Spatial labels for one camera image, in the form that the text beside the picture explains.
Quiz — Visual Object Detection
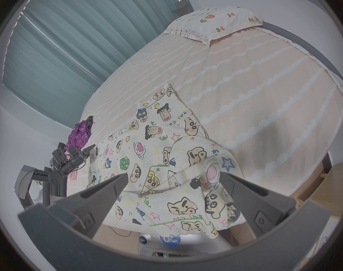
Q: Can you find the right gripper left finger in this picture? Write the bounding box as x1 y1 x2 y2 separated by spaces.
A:
46 173 129 238

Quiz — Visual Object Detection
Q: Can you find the purple plastic bag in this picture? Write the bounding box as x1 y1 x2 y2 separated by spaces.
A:
65 121 93 152

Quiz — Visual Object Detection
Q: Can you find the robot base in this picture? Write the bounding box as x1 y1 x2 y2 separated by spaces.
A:
138 230 235 261

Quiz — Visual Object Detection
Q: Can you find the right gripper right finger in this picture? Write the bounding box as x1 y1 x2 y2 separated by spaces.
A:
220 171 297 239

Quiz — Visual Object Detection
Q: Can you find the blue-green curtain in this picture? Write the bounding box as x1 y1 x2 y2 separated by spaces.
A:
2 0 187 120

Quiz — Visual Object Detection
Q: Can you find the wooden bedside table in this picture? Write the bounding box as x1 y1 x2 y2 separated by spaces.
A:
295 163 343 217

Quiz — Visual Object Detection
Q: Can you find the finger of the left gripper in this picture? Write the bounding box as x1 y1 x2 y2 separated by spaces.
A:
83 144 97 164

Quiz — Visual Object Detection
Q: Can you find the black cable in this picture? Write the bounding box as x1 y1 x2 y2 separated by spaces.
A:
108 225 132 238

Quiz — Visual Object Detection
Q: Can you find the white printed pillow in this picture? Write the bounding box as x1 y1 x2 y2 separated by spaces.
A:
163 6 264 49

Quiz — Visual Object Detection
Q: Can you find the bed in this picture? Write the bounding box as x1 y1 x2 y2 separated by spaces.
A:
83 0 343 249

